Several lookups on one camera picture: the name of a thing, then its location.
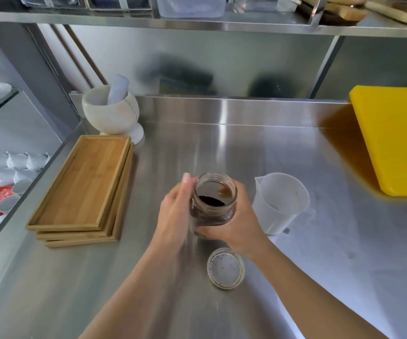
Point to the person's left thumb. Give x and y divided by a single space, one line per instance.
187 181

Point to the person's left forearm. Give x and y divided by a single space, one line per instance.
132 296

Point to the person's right hand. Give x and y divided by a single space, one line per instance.
244 231

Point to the glass jar of ground coffee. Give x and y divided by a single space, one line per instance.
213 206

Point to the person's right thumb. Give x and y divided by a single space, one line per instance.
240 204

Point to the translucent plastic measuring jug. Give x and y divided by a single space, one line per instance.
277 204

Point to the light wooden chopping board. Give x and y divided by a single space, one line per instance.
401 11

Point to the group of white cups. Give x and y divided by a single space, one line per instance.
10 165

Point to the clear container with dark contents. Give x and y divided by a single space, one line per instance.
118 1
51 0

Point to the person's right forearm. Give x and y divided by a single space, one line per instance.
313 300

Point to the white marble mortar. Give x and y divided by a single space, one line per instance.
113 118

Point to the clear plastic food container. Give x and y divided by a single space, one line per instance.
191 6

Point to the stainless steel wall shelf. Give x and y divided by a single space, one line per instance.
203 23

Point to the white marble pestle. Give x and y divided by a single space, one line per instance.
117 88

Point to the yellow plastic cutting board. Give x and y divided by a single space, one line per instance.
397 137

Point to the round jar lid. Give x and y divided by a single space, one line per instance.
225 269

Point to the small clear plastic container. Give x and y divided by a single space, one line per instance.
265 2

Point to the person's left hand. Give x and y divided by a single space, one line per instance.
173 218

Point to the bamboo serving tray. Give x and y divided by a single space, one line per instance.
118 222
83 180
121 231

